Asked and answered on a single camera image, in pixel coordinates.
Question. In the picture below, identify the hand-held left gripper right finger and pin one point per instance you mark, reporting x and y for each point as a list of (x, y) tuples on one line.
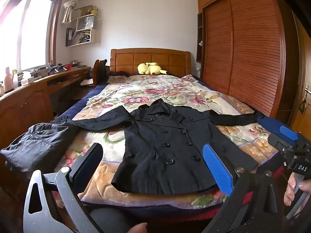
[(216, 168)]

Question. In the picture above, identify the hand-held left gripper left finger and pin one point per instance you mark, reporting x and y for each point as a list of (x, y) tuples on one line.
[(88, 165)]

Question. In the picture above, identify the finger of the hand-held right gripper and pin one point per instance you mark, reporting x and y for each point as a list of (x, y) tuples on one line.
[(266, 125), (289, 133)]

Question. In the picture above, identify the black double-breasted coat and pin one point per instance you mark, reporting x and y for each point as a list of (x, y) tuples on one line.
[(165, 155)]

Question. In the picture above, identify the person's right hand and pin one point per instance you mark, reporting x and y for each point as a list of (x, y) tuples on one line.
[(289, 191)]

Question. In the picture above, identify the person's left hand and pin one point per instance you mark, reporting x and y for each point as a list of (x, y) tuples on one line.
[(137, 228)]

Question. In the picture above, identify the dark grey folded garment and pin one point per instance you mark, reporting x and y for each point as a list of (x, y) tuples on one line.
[(36, 145)]

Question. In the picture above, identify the person's leg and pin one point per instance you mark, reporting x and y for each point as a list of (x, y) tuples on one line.
[(109, 219)]

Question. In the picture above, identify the wooden slatted wardrobe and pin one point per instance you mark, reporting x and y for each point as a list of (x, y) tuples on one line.
[(255, 53)]

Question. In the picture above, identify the wooden door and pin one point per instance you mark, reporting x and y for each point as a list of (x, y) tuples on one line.
[(303, 60)]

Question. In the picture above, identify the wooden desk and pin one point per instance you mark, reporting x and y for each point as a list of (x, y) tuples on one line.
[(21, 106)]

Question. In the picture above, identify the wooden chair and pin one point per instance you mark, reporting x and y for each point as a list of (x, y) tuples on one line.
[(98, 74)]

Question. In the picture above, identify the floral blanket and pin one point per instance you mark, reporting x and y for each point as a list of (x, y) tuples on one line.
[(145, 89)]

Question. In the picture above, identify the red cup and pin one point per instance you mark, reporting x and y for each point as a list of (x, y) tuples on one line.
[(68, 67)]

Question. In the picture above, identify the white tissue box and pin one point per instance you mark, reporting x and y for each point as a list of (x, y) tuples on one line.
[(27, 80)]

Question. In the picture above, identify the white bottle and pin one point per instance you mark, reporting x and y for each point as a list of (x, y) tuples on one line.
[(15, 80)]

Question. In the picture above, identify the yellow plush toy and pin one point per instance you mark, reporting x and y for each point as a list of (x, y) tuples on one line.
[(150, 69)]

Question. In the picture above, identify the pink bottle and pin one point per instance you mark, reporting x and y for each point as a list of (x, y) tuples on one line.
[(8, 80)]

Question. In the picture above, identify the wooden bed headboard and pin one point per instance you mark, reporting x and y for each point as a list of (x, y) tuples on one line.
[(150, 57)]

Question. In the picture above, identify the window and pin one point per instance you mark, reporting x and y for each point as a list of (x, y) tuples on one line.
[(31, 29)]

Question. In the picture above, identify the tied white curtain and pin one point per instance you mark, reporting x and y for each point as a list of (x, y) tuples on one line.
[(70, 4)]

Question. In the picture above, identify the white wall shelf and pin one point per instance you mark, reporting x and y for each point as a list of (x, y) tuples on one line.
[(83, 31)]

